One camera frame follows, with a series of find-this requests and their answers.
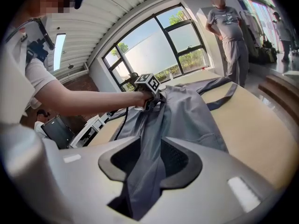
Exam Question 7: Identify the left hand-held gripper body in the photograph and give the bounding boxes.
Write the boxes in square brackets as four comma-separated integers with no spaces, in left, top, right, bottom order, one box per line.
[134,72,167,112]

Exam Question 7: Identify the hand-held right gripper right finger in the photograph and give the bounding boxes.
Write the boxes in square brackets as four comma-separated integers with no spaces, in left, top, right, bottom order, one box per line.
[143,136,282,224]

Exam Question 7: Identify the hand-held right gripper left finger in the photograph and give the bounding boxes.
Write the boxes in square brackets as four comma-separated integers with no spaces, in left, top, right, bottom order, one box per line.
[43,135,142,224]

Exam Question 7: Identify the grey robe garment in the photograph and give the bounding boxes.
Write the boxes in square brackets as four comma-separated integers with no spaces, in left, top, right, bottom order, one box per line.
[108,77,238,221]

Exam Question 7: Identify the person's left forearm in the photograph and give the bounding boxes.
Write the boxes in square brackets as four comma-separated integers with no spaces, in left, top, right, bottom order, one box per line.
[37,77,152,116]

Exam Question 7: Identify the black framed window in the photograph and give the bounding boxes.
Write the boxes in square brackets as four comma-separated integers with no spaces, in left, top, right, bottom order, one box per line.
[102,5,208,92]

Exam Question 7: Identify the white table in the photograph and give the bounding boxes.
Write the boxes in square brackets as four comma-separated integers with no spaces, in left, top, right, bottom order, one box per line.
[69,113,110,148]

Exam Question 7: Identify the black monitor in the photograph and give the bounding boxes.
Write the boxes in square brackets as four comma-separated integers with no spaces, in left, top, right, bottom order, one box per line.
[41,115,76,149]

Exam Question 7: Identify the ceiling light panel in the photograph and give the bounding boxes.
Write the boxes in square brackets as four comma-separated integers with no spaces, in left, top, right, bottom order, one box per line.
[53,33,66,71]

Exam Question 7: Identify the person's white t-shirt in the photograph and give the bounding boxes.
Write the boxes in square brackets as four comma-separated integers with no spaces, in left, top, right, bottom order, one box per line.
[0,15,64,126]

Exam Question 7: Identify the hanging clothes rack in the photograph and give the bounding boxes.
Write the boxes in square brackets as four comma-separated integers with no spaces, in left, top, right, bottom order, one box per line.
[240,10,264,56]

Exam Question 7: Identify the dark bags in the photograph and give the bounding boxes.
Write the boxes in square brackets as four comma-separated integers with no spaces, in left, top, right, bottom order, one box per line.
[249,44,278,64]

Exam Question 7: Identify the person's head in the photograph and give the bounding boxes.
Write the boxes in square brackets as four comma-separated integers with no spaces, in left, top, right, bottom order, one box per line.
[25,0,78,16]

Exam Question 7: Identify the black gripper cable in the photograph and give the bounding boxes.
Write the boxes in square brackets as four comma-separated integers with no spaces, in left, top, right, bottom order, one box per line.
[114,106,129,141]

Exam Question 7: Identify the black chest harness strap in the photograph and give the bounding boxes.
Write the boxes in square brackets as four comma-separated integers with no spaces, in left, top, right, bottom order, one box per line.
[25,17,56,63]

